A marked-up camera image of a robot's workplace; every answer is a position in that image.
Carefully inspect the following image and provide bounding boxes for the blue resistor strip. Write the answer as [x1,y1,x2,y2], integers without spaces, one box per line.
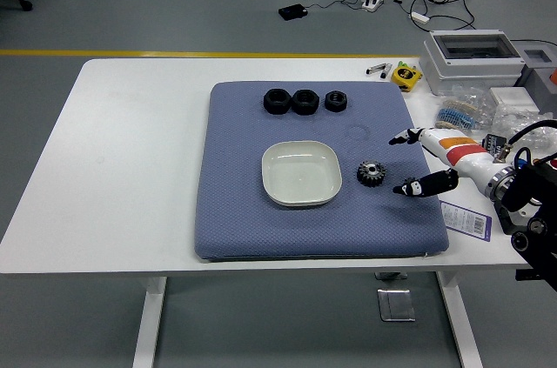
[437,107,480,130]

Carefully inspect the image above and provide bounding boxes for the white square dish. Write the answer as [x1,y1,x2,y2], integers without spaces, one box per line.
[260,140,343,207]

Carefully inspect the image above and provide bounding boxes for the small black hex nut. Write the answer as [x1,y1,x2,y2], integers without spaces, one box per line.
[325,90,348,113]

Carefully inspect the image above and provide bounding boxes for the small white box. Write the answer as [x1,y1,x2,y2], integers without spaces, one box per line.
[487,86,535,108]

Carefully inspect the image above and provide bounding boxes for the clear crumpled plastic bag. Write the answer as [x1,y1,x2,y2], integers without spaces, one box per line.
[491,104,557,147]

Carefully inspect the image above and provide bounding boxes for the white table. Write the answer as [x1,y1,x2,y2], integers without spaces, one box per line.
[0,57,557,368]

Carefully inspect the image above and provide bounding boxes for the large black hex nut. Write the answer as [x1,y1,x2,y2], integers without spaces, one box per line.
[263,88,292,116]
[291,88,321,116]

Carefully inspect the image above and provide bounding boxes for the small black printed module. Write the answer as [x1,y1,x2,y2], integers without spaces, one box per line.
[482,132,509,158]

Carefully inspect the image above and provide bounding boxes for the large black gear silver hub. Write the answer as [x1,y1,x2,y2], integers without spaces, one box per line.
[356,160,390,189]

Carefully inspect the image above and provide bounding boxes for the grey box with orange button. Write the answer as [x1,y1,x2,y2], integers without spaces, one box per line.
[520,48,557,115]

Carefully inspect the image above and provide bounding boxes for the grey electrical enclosure box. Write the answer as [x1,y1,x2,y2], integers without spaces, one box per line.
[422,29,526,97]

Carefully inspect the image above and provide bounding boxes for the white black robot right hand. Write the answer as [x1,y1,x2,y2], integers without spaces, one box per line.
[388,125,497,199]

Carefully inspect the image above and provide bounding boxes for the beige resistor strip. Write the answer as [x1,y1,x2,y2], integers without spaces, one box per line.
[443,99,480,113]

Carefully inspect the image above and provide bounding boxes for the yellow tape measure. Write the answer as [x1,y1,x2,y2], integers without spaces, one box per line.
[390,61,424,93]

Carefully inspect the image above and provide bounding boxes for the blue-grey padded mat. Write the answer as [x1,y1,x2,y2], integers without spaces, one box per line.
[193,80,451,261]

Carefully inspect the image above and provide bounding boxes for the purple white label card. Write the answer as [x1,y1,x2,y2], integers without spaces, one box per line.
[438,200,493,242]

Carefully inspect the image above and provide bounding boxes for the clear flat plastic bag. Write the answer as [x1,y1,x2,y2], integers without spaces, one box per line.
[450,83,493,106]

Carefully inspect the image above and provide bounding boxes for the flat black floor device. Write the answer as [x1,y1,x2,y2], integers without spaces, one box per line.
[278,3,309,21]

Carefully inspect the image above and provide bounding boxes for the silver floor plate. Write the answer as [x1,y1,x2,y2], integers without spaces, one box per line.
[376,288,416,323]

